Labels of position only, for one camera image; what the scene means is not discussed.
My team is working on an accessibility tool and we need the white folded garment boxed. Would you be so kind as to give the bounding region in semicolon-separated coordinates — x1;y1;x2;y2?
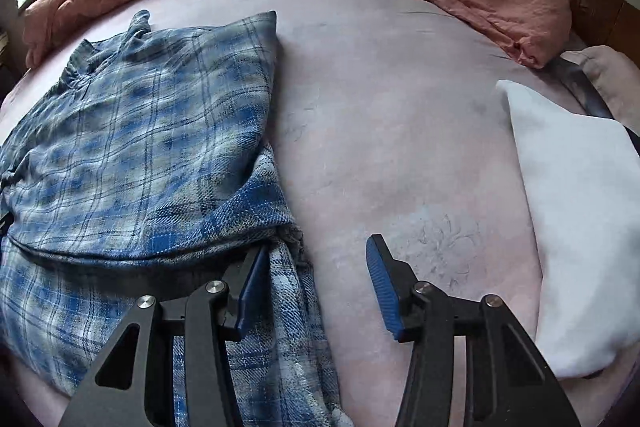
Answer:
495;79;640;380

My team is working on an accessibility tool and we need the dark garment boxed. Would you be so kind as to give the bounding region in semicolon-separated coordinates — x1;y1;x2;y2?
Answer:
545;57;613;120

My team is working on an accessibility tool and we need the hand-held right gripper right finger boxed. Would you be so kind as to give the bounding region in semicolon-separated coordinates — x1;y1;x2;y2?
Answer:
365;234;581;427

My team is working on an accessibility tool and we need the blue plaid shirt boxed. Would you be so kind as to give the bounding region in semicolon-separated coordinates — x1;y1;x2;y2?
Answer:
0;9;356;427

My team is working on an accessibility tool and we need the bed with pink sheet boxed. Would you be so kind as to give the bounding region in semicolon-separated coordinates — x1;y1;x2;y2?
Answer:
0;0;640;427

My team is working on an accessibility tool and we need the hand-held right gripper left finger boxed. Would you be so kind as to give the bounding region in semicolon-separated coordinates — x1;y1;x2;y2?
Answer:
59;244;273;427

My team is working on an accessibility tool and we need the pink pillow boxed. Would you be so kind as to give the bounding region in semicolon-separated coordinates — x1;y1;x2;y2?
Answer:
562;46;640;132

